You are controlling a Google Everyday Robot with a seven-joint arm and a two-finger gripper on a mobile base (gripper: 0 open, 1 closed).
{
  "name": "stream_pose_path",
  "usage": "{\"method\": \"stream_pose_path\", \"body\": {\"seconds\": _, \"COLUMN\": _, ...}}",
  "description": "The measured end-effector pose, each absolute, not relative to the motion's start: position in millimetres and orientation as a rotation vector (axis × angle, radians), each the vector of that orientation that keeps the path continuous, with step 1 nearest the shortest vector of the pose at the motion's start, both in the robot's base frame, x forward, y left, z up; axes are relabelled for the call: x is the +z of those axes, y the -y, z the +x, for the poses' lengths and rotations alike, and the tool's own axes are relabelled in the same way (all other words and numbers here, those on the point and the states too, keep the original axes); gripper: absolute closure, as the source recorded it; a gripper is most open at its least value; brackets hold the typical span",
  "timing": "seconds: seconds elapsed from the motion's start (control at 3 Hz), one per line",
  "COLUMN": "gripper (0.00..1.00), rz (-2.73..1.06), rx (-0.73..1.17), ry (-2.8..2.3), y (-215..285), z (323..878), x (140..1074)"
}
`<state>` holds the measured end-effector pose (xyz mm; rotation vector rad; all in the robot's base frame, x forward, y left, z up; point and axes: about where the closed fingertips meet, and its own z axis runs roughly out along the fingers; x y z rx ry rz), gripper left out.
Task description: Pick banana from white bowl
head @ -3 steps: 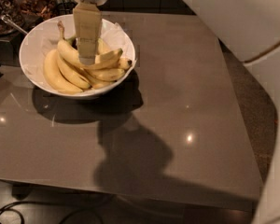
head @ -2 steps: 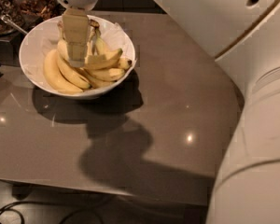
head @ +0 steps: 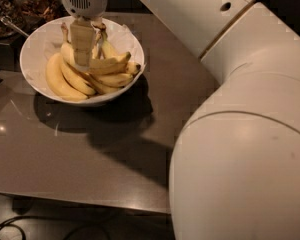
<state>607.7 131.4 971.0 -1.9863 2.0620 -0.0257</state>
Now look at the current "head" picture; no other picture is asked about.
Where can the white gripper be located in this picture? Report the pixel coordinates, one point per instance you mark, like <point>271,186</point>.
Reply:
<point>84,1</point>

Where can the white ceramic bowl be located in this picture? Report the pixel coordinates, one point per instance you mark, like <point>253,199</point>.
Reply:
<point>33,55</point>

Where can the back green-stemmed banana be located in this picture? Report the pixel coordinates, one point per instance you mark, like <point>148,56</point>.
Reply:
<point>107,49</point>

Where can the right short yellow banana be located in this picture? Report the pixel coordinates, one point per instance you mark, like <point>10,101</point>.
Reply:
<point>114,80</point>

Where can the glass bowl of snacks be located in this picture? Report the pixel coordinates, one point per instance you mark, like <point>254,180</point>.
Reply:
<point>5,10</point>

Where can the metal spoon handle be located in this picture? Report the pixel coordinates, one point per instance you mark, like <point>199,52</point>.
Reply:
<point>6,21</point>

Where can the small banana with black tip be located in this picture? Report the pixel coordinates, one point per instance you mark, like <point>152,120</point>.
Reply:
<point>132,68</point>

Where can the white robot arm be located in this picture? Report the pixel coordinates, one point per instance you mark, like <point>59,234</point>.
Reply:
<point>235,169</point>

